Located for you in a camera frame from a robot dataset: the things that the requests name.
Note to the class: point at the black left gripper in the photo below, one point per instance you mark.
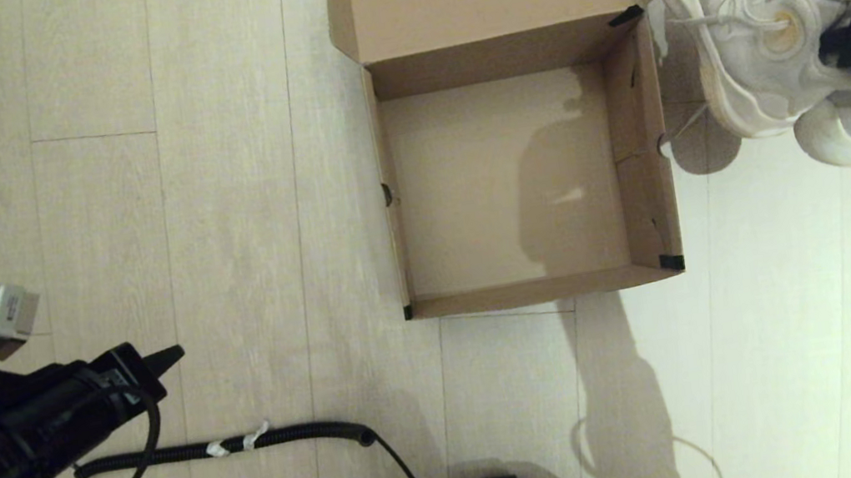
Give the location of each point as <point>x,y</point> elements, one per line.
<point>88,407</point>

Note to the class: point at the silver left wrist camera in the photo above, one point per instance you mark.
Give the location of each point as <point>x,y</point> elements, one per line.
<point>11,313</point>

